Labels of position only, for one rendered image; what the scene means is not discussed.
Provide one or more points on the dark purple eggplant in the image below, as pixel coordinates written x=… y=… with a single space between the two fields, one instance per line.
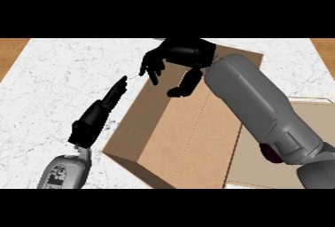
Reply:
x=271 y=153

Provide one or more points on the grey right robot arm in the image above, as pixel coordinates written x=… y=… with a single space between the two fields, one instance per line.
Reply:
x=271 y=118

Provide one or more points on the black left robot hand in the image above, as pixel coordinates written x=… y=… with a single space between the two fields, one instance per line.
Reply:
x=93 y=118

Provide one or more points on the brown cardboard box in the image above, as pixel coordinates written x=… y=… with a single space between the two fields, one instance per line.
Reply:
x=183 y=130

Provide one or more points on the beige tray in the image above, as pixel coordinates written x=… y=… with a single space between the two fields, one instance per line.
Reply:
x=279 y=142

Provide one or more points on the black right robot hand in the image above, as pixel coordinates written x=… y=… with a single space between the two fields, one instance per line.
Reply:
x=188 y=53

